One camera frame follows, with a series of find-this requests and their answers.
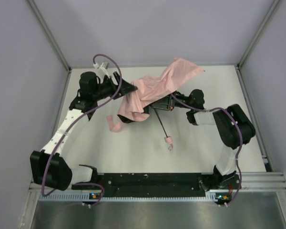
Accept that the pink and black folding umbrella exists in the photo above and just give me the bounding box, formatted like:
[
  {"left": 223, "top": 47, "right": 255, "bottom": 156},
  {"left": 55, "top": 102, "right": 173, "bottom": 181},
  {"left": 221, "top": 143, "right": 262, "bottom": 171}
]
[{"left": 106, "top": 57, "right": 205, "bottom": 152}]

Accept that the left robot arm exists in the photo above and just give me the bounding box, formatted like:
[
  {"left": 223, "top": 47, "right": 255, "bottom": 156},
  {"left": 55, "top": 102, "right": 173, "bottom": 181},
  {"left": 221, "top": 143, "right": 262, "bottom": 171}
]
[{"left": 30, "top": 72, "right": 138, "bottom": 191}]

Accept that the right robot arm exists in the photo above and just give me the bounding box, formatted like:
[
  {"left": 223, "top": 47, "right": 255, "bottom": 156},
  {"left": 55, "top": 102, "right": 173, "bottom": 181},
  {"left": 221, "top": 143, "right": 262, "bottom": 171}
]
[{"left": 147, "top": 89, "right": 255, "bottom": 191}]

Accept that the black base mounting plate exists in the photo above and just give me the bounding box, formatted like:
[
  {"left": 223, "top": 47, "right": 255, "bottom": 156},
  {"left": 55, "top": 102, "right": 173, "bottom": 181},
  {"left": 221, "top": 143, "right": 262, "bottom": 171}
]
[{"left": 92, "top": 172, "right": 240, "bottom": 197}]

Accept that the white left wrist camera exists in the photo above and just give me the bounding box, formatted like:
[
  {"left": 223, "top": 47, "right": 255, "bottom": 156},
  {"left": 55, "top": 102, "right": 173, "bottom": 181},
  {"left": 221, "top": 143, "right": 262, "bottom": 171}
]
[{"left": 93, "top": 61, "right": 110, "bottom": 78}]

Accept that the aluminium frame post left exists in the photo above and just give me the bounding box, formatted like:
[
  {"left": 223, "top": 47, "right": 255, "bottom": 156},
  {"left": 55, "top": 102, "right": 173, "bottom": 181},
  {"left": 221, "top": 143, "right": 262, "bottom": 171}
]
[{"left": 26, "top": 0, "right": 72, "bottom": 72}]

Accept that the aluminium frame post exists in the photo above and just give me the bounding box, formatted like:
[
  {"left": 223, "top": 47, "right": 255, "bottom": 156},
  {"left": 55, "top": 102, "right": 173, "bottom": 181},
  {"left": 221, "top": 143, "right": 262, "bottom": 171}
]
[
  {"left": 237, "top": 0, "right": 283, "bottom": 72},
  {"left": 26, "top": 0, "right": 72, "bottom": 72}
]

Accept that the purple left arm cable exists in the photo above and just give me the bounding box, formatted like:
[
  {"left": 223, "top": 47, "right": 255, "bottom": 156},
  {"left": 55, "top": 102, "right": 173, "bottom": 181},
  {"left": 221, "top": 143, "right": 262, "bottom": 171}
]
[{"left": 41, "top": 53, "right": 123, "bottom": 197}]

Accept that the aluminium frame rail front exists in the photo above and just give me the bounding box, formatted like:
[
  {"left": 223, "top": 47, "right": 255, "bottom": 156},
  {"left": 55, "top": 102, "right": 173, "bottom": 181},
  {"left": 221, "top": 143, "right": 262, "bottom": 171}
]
[{"left": 30, "top": 172, "right": 286, "bottom": 191}]

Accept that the grey slotted cable duct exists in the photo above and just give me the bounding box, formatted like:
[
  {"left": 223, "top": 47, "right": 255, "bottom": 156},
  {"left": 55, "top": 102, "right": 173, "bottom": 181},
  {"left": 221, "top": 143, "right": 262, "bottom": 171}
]
[{"left": 38, "top": 189, "right": 231, "bottom": 202}]

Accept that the aluminium frame post right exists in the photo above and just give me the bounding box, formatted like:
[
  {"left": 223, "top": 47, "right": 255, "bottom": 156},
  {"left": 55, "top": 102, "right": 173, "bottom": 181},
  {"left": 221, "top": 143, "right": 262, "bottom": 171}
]
[{"left": 237, "top": 0, "right": 283, "bottom": 72}]

